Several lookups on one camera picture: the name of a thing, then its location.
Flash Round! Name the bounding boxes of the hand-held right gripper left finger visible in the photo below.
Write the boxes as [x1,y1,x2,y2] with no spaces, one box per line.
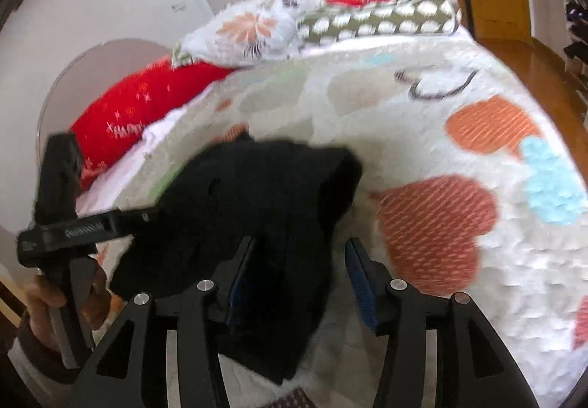
[76,236,259,408]

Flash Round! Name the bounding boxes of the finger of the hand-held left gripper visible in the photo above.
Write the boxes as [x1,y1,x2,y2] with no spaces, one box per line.
[112,205,164,234]

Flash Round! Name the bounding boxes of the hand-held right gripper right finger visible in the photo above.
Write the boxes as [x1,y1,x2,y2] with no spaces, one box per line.
[344,237,540,408]

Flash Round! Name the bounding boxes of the black pants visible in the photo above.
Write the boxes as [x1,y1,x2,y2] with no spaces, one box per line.
[108,133,363,386]

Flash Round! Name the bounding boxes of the person's left forearm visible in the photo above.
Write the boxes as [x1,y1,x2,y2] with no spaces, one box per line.
[9,321,88,386]

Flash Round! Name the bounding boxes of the person's left hand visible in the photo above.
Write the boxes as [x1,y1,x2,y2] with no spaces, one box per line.
[25,268,111,351]

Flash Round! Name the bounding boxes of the large red pillow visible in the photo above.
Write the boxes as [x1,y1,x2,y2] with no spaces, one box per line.
[69,57,235,191]

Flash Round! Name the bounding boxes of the dark dotted cloth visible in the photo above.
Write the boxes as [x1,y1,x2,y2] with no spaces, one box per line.
[271,387,318,408]

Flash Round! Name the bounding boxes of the rounded translucent headboard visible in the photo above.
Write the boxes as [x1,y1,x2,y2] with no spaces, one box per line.
[37,38,175,138]

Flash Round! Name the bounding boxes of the heart printed blanket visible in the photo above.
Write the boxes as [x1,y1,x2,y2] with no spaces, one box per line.
[110,38,588,408]

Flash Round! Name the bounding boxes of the white floral pillow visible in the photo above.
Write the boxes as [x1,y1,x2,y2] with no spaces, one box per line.
[172,0,325,68]

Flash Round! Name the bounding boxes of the green dotted pillow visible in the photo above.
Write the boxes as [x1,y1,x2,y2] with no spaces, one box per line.
[296,0,462,44]

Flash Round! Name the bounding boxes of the dark hanging clothes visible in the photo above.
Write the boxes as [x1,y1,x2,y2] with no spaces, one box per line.
[553,0,588,83]

